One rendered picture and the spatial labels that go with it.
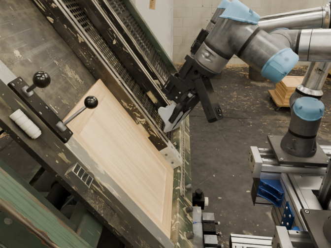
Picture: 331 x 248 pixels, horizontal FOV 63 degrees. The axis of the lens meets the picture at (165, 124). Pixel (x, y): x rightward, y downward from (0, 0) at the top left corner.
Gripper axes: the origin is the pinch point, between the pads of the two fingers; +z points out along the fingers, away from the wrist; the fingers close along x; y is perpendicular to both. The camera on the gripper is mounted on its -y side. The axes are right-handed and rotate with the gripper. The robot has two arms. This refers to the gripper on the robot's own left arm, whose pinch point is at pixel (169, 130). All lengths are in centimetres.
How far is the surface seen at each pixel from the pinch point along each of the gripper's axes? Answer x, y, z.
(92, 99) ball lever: 10.7, 19.3, 3.7
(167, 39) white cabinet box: -359, 210, 75
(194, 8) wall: -490, 264, 22
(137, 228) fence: 1.1, -10.8, 32.8
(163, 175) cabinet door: -35, 0, 39
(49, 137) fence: 19.3, 19.8, 15.9
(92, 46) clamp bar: -22, 55, 9
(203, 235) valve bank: -37, -30, 47
